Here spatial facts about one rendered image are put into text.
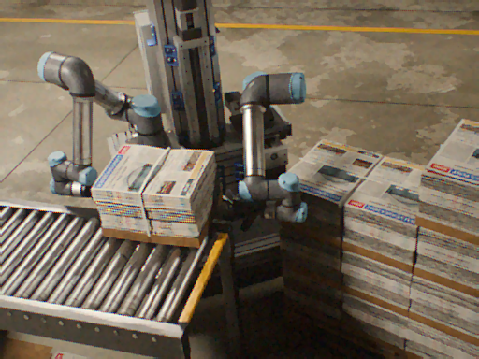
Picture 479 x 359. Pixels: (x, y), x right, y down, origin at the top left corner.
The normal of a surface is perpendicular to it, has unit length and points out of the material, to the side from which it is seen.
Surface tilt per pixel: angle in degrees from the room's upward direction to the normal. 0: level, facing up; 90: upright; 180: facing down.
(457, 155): 2
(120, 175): 2
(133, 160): 4
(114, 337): 90
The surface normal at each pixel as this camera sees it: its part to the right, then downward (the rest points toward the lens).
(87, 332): -0.28, 0.57
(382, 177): -0.10, -0.81
